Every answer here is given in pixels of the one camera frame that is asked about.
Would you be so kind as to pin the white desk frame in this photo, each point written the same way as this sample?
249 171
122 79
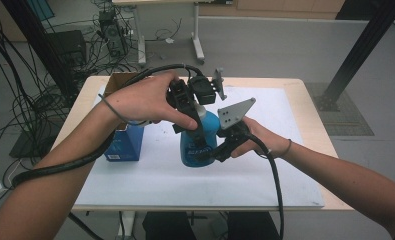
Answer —
197 36

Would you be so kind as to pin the person's leg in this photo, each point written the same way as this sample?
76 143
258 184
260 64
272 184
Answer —
168 226
251 226

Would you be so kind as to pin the black computer tower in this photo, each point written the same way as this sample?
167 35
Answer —
113 35

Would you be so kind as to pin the wooden cabinet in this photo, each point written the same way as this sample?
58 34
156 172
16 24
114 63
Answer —
285 8

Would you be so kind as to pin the grey floor mat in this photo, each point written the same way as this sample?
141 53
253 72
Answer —
351 116

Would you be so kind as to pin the person's right leg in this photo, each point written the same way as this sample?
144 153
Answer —
251 226

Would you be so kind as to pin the person's left hand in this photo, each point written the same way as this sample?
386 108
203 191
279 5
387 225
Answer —
145 100

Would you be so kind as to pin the right wrist black band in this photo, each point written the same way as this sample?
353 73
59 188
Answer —
287 146

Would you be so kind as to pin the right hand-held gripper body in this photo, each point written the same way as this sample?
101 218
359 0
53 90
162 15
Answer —
233 115

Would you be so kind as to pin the white table leg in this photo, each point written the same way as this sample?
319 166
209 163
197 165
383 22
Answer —
128 223

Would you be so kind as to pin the light wooden table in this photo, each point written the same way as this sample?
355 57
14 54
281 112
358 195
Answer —
321 100

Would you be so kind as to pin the left wrist black band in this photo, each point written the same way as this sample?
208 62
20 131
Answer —
113 108

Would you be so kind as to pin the blue cardboard box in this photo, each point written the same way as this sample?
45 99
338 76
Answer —
126 143

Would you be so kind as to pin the blue plastic bottle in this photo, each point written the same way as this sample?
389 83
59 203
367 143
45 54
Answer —
191 150

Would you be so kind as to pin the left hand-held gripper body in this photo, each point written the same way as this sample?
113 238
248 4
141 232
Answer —
203 89

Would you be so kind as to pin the black floor base plate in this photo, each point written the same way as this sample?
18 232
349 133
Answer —
28 145

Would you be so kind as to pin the person's left leg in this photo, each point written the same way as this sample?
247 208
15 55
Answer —
168 226

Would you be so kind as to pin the wrist black band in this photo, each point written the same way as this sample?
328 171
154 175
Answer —
113 108
287 146

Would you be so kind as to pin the white foam sheet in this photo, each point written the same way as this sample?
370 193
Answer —
191 186

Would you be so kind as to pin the black equipment box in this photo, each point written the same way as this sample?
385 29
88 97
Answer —
68 46

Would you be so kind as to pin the person's right hand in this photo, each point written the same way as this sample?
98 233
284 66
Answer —
268 141

